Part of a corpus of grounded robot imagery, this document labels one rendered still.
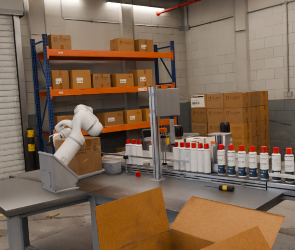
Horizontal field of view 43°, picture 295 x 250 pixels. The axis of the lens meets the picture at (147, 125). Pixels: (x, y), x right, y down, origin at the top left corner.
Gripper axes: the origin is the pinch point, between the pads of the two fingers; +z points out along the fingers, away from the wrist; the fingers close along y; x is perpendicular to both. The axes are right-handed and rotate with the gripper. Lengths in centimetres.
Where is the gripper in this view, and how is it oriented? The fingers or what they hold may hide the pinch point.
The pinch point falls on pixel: (48, 144)
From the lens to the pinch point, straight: 334.0
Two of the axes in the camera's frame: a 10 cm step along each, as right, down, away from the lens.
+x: 9.1, 0.6, -4.0
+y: -0.8, -9.4, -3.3
